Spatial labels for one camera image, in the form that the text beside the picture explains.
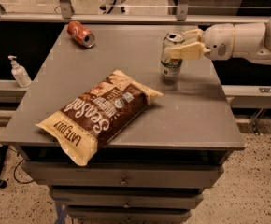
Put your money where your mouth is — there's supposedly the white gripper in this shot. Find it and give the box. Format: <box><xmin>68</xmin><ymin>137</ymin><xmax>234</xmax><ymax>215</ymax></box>
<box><xmin>169</xmin><ymin>24</ymin><xmax>235</xmax><ymax>61</ymax></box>

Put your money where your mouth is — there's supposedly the green white 7up can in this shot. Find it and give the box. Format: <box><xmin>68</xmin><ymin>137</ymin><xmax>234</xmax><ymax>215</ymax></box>
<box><xmin>160</xmin><ymin>32</ymin><xmax>185</xmax><ymax>80</ymax></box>

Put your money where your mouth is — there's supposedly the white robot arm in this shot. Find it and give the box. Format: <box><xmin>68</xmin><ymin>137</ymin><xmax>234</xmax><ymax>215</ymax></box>
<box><xmin>167</xmin><ymin>17</ymin><xmax>271</xmax><ymax>65</ymax></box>

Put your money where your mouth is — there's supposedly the red soda can lying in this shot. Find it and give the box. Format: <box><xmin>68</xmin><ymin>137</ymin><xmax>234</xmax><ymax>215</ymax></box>
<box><xmin>67</xmin><ymin>21</ymin><xmax>95</xmax><ymax>48</ymax></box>

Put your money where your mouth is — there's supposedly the brown sea salt chip bag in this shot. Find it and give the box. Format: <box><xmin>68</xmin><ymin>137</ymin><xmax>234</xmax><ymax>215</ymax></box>
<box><xmin>37</xmin><ymin>70</ymin><xmax>163</xmax><ymax>166</ymax></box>

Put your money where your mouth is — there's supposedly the grey drawer cabinet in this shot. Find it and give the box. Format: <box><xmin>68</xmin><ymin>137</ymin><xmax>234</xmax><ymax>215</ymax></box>
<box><xmin>1</xmin><ymin>25</ymin><xmax>244</xmax><ymax>222</ymax></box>

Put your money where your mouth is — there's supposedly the white pump sanitizer bottle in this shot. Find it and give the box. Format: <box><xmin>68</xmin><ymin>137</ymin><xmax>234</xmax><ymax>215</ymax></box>
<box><xmin>8</xmin><ymin>55</ymin><xmax>32</xmax><ymax>88</ymax></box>

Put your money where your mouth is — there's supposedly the grey metal railing frame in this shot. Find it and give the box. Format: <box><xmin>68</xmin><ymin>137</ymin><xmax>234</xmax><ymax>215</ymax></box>
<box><xmin>0</xmin><ymin>0</ymin><xmax>271</xmax><ymax>25</ymax></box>

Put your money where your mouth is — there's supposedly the black floor cable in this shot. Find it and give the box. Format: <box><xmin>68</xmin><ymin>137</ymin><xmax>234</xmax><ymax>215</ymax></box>
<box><xmin>0</xmin><ymin>131</ymin><xmax>36</xmax><ymax>185</ymax></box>

